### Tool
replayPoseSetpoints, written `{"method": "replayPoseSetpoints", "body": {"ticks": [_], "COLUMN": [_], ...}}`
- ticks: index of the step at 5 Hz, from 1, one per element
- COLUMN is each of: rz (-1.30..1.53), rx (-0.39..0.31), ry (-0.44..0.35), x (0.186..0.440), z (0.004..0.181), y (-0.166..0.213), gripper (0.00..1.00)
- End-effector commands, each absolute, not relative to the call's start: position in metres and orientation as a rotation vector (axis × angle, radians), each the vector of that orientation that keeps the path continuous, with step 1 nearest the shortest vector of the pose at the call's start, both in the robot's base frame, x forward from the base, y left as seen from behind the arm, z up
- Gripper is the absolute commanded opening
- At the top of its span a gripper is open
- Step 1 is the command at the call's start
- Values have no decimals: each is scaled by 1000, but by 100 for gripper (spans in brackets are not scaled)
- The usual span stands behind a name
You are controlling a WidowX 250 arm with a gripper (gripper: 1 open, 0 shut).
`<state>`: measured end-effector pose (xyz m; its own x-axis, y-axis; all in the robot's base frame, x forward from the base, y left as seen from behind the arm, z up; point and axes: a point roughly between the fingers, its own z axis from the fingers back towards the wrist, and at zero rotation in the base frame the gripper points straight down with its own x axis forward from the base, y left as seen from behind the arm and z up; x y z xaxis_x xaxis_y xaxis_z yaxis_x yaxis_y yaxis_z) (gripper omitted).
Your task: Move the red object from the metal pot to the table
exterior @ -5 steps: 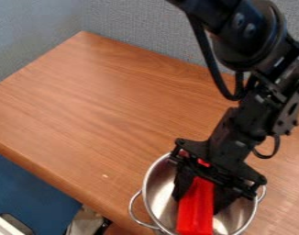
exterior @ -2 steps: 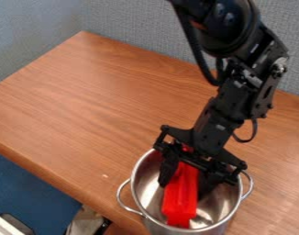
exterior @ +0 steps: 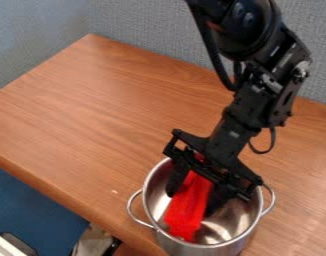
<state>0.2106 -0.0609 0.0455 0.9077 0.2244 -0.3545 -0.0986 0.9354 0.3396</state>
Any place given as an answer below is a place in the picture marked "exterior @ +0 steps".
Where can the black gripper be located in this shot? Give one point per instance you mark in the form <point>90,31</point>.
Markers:
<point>213,157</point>

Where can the red block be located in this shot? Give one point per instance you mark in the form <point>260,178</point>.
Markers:
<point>187,206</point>

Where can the metal pot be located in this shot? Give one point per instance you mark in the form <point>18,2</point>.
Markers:
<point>225,232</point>

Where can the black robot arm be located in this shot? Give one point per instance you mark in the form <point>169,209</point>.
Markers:
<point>262,63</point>

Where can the white object at corner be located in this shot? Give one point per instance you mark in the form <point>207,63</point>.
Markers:
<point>12,246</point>

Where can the grey table leg bracket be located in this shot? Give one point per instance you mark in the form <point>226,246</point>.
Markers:
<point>95,243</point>

